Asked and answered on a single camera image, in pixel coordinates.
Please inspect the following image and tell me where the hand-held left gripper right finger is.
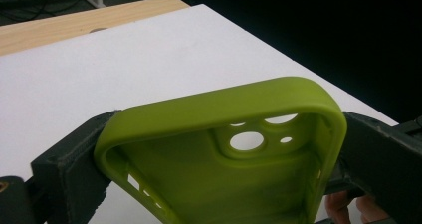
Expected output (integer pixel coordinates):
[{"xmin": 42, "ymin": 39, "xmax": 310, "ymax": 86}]
[{"xmin": 326, "ymin": 112, "xmax": 422, "ymax": 224}]

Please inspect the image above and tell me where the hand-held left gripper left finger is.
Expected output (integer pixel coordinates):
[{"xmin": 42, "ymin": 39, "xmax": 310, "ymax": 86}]
[{"xmin": 31, "ymin": 110, "xmax": 121, "ymax": 224}]

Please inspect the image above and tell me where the green cartoon phone case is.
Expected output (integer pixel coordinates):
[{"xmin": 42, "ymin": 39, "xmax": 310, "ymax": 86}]
[{"xmin": 93, "ymin": 76, "xmax": 348, "ymax": 224}]

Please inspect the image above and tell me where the wooden table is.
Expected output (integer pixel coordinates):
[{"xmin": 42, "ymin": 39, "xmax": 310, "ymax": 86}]
[{"xmin": 0, "ymin": 0, "xmax": 190, "ymax": 58}]

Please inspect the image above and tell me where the tangle of floor cables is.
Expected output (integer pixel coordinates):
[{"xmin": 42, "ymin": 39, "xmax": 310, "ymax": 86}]
[{"xmin": 0, "ymin": 0, "xmax": 94, "ymax": 23}]

